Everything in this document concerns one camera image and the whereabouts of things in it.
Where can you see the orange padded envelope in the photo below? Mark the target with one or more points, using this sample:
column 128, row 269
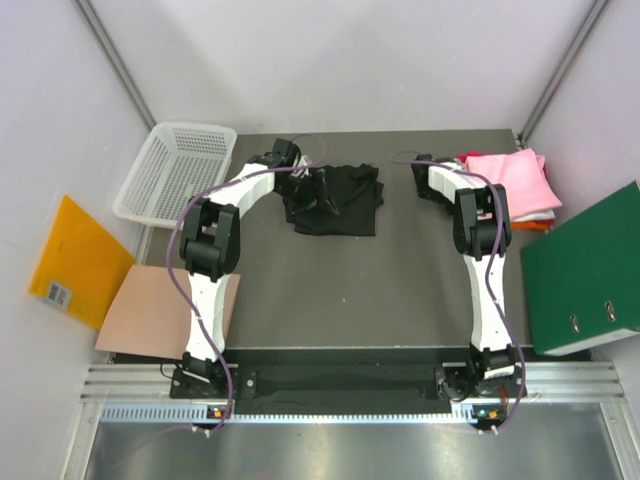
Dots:
column 82, row 266

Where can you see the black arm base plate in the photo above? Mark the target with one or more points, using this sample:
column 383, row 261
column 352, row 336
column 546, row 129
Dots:
column 344, row 381

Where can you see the white folded t-shirt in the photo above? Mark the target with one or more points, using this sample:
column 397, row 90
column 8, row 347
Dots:
column 540, row 216

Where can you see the black printed t-shirt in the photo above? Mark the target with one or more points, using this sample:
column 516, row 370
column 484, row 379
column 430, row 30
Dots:
column 334, row 200

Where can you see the orange folded t-shirt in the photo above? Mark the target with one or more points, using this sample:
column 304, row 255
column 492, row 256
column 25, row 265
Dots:
column 531, row 225

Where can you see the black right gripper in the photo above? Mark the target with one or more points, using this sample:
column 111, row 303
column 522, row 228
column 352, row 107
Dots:
column 449, row 210

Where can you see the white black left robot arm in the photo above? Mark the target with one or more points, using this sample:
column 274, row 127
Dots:
column 210, row 243

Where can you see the light pink folded t-shirt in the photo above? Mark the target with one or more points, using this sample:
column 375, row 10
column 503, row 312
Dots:
column 522, row 174

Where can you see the white perforated plastic basket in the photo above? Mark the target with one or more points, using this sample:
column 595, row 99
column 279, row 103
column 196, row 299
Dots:
column 177, row 161

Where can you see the magenta folded t-shirt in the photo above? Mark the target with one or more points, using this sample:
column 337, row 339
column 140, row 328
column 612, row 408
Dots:
column 464, row 157

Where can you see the green ring binder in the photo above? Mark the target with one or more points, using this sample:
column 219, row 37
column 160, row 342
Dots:
column 582, row 278

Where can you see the pink cardboard sheet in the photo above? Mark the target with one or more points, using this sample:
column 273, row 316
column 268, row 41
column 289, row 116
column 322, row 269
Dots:
column 153, row 316

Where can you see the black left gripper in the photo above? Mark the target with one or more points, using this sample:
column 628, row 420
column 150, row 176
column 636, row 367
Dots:
column 318, row 195

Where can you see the grey slotted cable duct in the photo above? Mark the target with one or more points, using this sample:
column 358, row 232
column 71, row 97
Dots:
column 210, row 415

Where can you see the aluminium rail frame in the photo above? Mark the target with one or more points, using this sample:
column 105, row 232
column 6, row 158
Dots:
column 569, row 420

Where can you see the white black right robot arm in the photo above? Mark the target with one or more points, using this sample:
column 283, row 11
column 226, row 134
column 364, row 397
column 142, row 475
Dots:
column 481, row 235

